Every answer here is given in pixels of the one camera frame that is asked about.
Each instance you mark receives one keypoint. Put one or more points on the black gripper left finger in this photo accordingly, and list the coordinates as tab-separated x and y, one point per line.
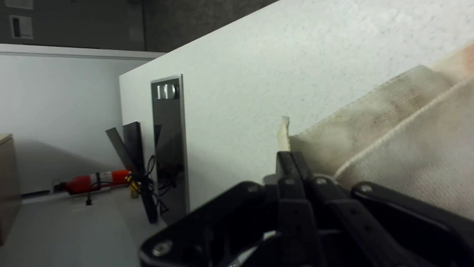
256	223

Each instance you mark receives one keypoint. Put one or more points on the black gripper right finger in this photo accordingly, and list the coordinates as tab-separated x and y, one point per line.
394	227

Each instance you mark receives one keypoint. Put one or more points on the beige stained cloth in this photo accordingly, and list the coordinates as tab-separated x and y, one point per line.
404	134

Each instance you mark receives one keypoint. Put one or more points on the steel countertop sink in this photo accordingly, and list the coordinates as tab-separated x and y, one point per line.
170	149

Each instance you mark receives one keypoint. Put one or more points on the dark dish drying rack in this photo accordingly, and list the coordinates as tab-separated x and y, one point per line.
135	164

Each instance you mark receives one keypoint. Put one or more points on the red fire extinguisher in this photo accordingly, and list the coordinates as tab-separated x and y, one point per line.
96	180

